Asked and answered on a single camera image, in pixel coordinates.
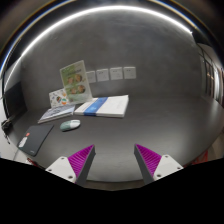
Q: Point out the black mouse pad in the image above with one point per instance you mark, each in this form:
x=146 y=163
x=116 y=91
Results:
x=33 y=139

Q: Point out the green white computer mouse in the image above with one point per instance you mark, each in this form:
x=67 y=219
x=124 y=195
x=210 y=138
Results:
x=70 y=125

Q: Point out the small colourful leaflet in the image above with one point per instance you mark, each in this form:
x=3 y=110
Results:
x=58 y=98

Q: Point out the black monitor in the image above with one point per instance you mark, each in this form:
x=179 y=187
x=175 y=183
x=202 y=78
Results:
x=14 y=102

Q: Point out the green standing menu card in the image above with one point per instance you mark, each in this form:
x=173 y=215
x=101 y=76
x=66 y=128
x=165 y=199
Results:
x=75 y=82

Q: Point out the white wall socket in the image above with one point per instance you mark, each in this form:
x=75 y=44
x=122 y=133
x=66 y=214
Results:
x=91 y=76
x=102 y=75
x=116 y=73
x=129 y=72

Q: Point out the white book with blue band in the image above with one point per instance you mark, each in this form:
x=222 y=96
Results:
x=114 y=106

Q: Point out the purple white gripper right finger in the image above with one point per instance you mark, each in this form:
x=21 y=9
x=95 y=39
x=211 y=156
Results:
x=154 y=166

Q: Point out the grey photo cover magazine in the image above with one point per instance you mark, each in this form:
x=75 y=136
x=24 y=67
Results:
x=57 y=113

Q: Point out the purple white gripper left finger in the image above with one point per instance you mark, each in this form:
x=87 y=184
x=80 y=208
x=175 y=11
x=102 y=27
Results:
x=74 y=168

